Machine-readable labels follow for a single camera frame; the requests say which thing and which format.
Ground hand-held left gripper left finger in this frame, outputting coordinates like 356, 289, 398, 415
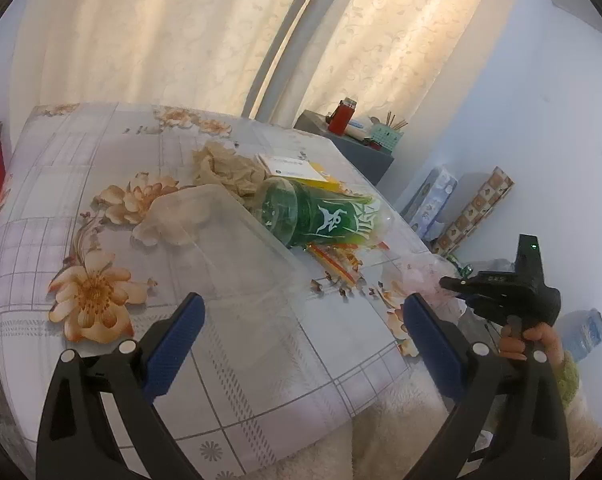
36, 292, 206, 480

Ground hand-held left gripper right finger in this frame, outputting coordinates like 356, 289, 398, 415
403, 292, 572, 480

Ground checkered gift wrap roll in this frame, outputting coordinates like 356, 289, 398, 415
433, 166, 516, 256

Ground brown paper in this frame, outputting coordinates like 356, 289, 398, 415
191, 141, 269, 208

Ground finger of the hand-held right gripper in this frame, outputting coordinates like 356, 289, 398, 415
440, 275, 478, 295

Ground blue tissue box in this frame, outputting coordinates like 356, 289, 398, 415
401, 166, 459, 241

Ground green plastic bottle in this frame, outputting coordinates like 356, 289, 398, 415
253, 177, 396, 250

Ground floral tablecloth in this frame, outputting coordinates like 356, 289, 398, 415
0, 102, 462, 480

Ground yellow cardboard box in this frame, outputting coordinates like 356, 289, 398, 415
256, 154, 342, 193

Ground green pen holder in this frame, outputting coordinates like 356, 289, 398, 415
368, 122, 404, 153

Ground translucent pink plastic bag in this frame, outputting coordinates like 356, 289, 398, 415
381, 255, 464, 311

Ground clear plastic container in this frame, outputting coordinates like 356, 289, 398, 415
133, 183, 312, 311

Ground cream patterned curtain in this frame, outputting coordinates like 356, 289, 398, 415
296, 0, 502, 131
11, 0, 332, 116

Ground blue water bottle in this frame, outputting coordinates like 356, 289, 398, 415
561, 308, 602, 363

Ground grey cabinet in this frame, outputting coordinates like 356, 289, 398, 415
294, 109, 396, 186

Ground person's right hand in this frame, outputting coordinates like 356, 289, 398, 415
498, 322, 564, 361

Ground clear wrapper with red print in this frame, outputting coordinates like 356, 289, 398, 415
306, 240, 389, 288

